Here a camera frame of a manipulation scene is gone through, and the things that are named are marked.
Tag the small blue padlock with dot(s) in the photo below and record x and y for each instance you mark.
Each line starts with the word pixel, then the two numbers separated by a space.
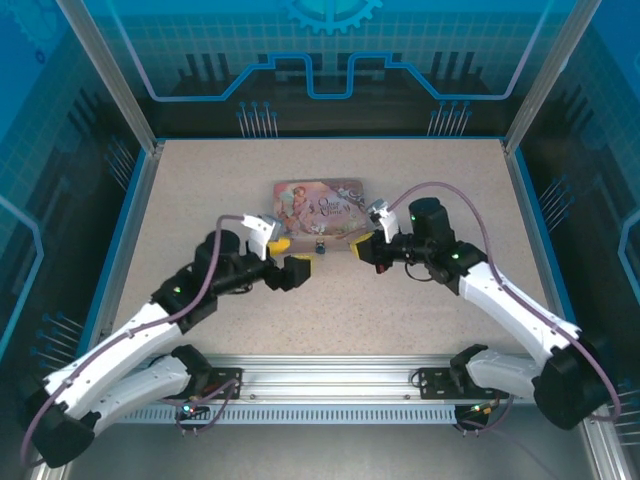
pixel 320 248

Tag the pink illustrated tin box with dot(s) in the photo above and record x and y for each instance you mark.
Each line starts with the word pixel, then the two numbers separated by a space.
pixel 320 205

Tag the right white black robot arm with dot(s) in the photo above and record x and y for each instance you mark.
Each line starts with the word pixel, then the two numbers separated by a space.
pixel 510 300

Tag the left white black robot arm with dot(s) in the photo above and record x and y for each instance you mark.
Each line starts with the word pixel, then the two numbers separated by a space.
pixel 125 335

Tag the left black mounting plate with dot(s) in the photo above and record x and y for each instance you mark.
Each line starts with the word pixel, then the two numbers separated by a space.
pixel 227 382

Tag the black mounting plate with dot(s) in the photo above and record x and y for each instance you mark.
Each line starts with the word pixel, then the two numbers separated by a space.
pixel 432 382
pixel 227 382

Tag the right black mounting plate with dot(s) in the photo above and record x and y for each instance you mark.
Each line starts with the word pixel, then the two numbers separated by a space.
pixel 432 382

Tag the aluminium side rail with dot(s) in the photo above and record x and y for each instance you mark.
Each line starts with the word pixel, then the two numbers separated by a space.
pixel 535 240
pixel 131 240

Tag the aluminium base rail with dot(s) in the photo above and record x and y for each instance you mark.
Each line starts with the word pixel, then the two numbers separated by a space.
pixel 325 380

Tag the aluminium frame post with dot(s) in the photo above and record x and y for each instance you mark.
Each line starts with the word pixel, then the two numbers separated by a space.
pixel 110 75
pixel 550 75

